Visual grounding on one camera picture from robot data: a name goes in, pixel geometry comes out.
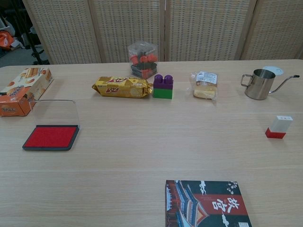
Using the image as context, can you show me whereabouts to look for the small red white stamp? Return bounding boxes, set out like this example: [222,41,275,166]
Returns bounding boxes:
[265,115,291,140]

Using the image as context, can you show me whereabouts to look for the green toy brick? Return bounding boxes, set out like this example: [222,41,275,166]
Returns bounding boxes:
[152,88,174,99]

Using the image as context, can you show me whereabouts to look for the purple toy brick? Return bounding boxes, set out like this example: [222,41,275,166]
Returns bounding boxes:
[153,74,175,90]

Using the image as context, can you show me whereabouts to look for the gold foil snack packet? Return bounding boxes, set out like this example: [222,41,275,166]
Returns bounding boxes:
[91,76,154,99]

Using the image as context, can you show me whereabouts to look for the clear box orange black pieces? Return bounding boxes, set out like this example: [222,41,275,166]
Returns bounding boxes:
[127,41,159,79]

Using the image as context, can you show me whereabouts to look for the wrapped cake slice packet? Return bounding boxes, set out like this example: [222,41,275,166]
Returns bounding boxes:
[187,70,220,106]

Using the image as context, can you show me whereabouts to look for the wooden rattan folding screen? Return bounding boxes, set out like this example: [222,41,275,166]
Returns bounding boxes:
[22,0,303,65]

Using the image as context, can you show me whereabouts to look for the red ink pad clear lid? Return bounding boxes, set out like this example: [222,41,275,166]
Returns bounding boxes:
[22,99,81,151]

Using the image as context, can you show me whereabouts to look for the dark book red band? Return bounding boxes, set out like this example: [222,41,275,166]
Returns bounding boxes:
[165,179,253,227]

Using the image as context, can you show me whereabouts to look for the steel gooseneck pitcher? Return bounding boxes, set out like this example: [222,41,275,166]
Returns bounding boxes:
[241,68,300,100]

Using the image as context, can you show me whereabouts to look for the black tripod stand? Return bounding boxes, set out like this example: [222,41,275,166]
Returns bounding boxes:
[11,0,51,66]

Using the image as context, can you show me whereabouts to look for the orange biscuit box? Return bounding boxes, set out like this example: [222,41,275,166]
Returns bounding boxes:
[0,68,54,118]

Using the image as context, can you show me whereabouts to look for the white round table grommet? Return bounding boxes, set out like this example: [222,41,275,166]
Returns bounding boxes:
[262,65,284,77]

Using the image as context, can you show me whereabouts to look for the orange bag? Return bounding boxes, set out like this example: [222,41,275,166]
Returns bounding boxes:
[0,30,18,50]

